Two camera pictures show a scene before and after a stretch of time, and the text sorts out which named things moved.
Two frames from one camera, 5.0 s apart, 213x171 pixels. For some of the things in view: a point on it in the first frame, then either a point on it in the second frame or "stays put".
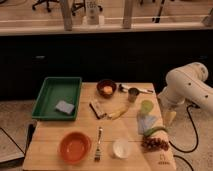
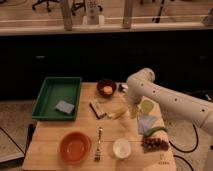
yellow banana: x=119 y=112 stays put
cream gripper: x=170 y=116 → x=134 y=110
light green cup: x=147 y=106 stays put
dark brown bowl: x=106 y=87 stays put
